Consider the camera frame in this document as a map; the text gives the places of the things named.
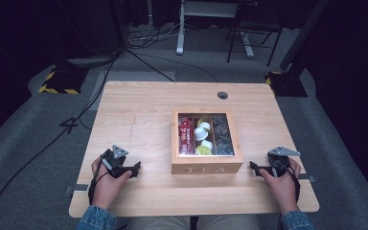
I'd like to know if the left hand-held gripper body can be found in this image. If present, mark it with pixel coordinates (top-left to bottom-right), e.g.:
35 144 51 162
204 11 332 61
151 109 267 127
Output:
100 144 133 179

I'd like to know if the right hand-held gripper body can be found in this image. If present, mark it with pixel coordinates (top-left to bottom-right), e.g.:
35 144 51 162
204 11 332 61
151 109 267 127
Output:
266 146 302 178

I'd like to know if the wooden tea box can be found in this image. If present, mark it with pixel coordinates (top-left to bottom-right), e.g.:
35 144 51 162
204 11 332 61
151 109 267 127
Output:
171 107 244 175

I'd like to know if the person's right hand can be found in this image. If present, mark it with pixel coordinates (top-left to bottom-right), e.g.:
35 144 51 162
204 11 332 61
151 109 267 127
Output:
258 156 302 215

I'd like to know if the person's left hand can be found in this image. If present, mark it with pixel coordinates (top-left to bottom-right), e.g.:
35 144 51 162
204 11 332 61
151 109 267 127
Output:
90 156 133 212

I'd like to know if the pile of dark wrapped pods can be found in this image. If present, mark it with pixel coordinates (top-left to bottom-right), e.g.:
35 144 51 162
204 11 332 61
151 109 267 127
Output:
212 114 236 156

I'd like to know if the person's left leg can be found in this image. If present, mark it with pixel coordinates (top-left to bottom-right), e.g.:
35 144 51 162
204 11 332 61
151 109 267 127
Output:
121 215 192 230

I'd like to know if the person's leg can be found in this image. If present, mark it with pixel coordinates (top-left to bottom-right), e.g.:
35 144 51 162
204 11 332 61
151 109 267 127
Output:
121 215 192 230
195 214 263 230

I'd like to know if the stack of red sachets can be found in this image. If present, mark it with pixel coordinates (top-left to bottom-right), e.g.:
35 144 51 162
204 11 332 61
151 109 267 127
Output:
178 115 196 155

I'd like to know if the person's right leg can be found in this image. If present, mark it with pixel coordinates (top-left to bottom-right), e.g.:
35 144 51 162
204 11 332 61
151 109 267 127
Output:
195 214 263 230

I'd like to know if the grey flat stand foot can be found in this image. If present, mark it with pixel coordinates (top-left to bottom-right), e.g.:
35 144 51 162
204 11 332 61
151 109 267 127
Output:
67 55 118 67

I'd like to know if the slanted grey pole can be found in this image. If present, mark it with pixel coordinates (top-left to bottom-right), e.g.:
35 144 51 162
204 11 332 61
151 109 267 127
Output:
279 0 332 71

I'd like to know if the black metal chair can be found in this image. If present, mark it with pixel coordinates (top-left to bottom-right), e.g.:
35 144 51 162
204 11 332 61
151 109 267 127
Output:
225 0 284 67

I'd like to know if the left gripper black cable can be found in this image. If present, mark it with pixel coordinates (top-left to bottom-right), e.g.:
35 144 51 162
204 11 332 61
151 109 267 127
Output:
87 156 109 206

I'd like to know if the long black floor cable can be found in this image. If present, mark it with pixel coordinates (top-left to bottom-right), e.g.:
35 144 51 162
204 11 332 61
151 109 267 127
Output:
0 52 118 230

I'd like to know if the thick black floor cable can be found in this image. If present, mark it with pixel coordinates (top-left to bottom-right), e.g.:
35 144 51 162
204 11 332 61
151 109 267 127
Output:
126 47 175 82

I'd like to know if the thin black floor cable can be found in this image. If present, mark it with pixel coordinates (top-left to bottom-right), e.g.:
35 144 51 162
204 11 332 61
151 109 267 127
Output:
138 51 219 83

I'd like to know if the bundle of floor cables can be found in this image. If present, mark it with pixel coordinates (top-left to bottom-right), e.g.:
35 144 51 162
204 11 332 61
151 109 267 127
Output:
127 22 181 50

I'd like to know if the white desk frame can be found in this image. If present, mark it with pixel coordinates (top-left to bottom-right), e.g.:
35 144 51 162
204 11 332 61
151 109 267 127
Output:
175 0 256 59

